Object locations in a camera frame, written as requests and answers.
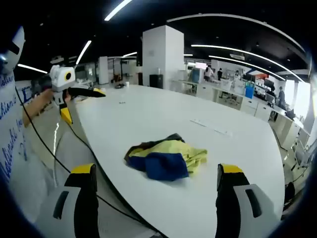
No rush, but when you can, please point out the white office desk row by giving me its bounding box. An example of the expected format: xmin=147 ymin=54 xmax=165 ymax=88
xmin=173 ymin=78 xmax=312 ymax=149

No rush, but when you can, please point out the white chest device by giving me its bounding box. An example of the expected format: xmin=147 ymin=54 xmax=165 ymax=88
xmin=0 ymin=26 xmax=26 ymax=75

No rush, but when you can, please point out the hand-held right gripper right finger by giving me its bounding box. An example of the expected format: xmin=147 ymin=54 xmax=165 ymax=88
xmin=214 ymin=163 xmax=283 ymax=238

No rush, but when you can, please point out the black bin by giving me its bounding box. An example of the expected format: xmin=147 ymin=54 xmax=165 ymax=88
xmin=149 ymin=73 xmax=164 ymax=89

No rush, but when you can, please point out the person's left hand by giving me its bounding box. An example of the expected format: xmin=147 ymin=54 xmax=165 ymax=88
xmin=39 ymin=88 xmax=55 ymax=104

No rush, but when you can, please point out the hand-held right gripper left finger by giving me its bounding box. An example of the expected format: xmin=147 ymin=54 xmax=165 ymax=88
xmin=41 ymin=163 xmax=100 ymax=238

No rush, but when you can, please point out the blue box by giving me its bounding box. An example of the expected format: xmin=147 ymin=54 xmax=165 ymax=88
xmin=245 ymin=83 xmax=255 ymax=99

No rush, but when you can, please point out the white square pillar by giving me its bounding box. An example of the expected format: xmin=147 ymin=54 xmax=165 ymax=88
xmin=142 ymin=24 xmax=185 ymax=89

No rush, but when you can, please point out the black cable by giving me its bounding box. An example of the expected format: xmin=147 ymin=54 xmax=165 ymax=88
xmin=14 ymin=86 xmax=161 ymax=236

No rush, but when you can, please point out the person's white printed shirt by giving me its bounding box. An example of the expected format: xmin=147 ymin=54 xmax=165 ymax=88
xmin=0 ymin=73 xmax=62 ymax=224

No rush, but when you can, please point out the yellow blue brown garment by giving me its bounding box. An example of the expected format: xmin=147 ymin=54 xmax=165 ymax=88
xmin=123 ymin=133 xmax=208 ymax=181

